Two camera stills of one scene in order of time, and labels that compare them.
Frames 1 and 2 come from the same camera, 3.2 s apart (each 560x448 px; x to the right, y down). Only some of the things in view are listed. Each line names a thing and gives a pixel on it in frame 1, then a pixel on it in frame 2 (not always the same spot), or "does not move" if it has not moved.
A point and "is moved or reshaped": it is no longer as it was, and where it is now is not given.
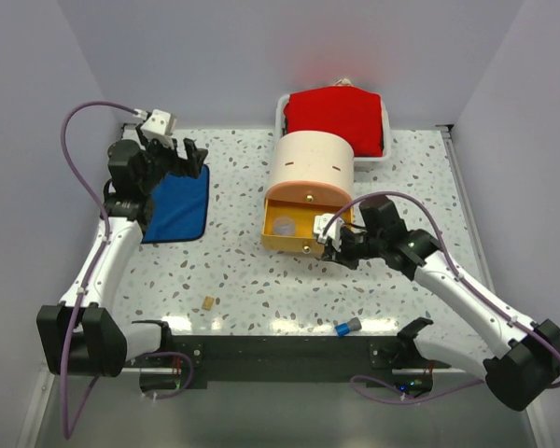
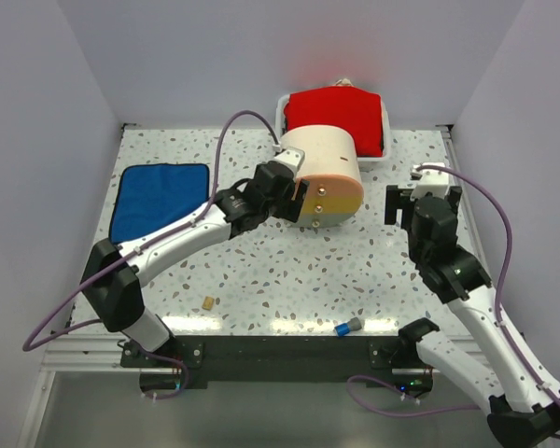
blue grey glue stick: [344, 329] does not move
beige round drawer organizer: [313, 173] is moved or reshaped
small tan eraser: [207, 302] does not move
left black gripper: [190, 166] to [298, 201]
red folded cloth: [349, 111] does not move
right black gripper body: [355, 246] to [415, 250]
